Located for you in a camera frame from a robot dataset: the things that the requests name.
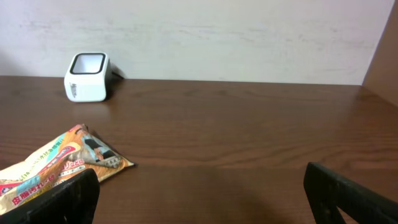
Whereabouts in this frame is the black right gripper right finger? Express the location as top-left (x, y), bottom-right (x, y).
top-left (303, 162), bottom-right (397, 224)

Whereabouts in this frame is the yellow snack bag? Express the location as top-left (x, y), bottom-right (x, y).
top-left (1, 124), bottom-right (134, 215)

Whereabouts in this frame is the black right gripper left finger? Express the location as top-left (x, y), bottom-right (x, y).
top-left (1, 169), bottom-right (100, 224)

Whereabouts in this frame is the white barcode scanner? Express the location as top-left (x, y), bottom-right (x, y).
top-left (63, 52), bottom-right (112, 103)

